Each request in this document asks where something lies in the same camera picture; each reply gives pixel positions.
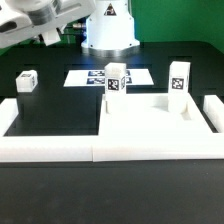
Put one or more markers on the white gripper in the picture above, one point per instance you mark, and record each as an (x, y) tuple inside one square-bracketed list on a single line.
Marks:
[(24, 19)]

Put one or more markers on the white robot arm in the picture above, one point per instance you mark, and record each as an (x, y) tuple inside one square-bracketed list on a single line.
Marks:
[(109, 26)]

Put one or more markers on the white U-shaped obstacle fence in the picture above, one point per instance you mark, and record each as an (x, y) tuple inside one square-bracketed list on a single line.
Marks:
[(98, 148)]

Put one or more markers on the white square tabletop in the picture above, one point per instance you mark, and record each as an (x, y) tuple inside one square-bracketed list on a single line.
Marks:
[(147, 114)]

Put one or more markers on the white sheet with AprilTags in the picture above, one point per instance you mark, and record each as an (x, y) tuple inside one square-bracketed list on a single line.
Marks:
[(81, 78)]

